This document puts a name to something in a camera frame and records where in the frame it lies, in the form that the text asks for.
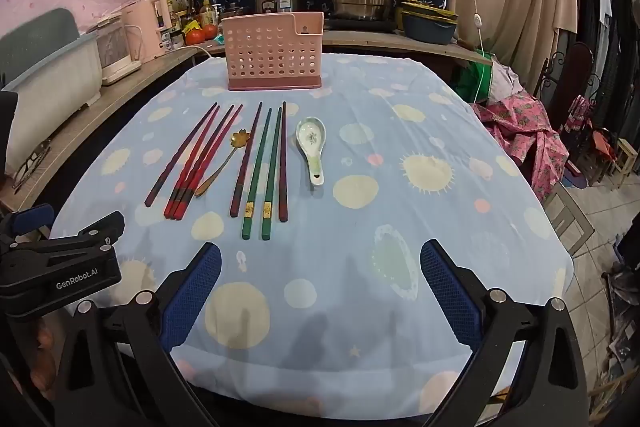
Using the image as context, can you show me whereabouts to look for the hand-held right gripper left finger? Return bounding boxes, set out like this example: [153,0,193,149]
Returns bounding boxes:
[52,242,223,427]

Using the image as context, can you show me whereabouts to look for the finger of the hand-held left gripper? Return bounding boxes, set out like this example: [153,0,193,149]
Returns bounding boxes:
[0,203,56,253]
[9,210,126,270]

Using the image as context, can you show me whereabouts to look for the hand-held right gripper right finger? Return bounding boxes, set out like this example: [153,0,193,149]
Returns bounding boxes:
[419,238,592,427]

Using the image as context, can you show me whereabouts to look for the green chopstick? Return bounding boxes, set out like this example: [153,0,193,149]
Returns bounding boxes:
[241,108,272,241]
[261,107,281,242]

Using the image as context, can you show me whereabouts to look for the dark red chopstick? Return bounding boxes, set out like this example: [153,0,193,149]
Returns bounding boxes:
[229,101,263,218]
[279,101,289,223]

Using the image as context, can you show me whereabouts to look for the pink perforated utensil holder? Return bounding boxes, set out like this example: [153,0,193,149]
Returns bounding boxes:
[221,12,326,92]

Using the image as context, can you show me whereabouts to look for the person's left hand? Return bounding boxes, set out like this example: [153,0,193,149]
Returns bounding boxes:
[24,321,59,401]

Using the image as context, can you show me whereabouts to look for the black scissors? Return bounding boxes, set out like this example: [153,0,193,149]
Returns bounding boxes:
[12,139,53,192]

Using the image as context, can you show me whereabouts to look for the white storage box blue rim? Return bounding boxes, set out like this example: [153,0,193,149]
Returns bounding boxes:
[0,31,103,168]

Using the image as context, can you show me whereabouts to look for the grey stool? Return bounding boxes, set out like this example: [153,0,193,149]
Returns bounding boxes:
[542,182,596,255]

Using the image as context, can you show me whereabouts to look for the gold flower spoon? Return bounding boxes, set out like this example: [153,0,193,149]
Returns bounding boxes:
[194,129,252,198]

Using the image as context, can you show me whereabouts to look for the blue planet print tablecloth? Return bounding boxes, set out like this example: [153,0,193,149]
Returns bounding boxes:
[50,54,575,420]

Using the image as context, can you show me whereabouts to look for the cream blender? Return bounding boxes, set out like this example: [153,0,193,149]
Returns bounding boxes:
[95,14,143,86]

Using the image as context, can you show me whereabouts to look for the pink floral cloth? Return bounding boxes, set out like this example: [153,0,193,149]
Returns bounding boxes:
[472,89,571,202]

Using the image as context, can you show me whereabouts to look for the grey green panel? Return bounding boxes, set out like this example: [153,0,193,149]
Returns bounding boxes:
[0,8,81,80]

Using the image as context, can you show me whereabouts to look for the white ceramic soup spoon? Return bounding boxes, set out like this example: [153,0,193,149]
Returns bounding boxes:
[296,117,326,186]

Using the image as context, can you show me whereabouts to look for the pink electric kettle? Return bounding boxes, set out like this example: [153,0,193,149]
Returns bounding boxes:
[122,0,171,62]

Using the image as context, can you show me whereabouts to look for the green bag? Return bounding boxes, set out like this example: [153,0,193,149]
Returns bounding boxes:
[455,49,496,102]

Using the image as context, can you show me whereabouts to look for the white cloth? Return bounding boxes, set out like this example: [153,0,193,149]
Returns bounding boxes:
[487,62,526,105]

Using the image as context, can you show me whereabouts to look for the small wooden stool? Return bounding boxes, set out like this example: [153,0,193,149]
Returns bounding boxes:
[612,138,640,188]

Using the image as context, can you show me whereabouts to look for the dark blue bowl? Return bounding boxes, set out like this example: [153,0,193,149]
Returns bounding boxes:
[402,14,458,46]

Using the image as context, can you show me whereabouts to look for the black induction cooker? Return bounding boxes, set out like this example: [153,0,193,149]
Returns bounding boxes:
[322,18,401,32]

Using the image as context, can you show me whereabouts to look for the yellow bowl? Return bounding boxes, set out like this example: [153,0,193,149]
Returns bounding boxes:
[400,0,458,15]

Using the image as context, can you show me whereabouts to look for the hanging clothes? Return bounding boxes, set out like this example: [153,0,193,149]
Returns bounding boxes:
[575,0,640,148]

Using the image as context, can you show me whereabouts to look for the white power cord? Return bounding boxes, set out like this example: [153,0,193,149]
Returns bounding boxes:
[125,24,211,58]

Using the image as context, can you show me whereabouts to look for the white cable with switch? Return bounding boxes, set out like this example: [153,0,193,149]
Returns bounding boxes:
[450,0,493,102]

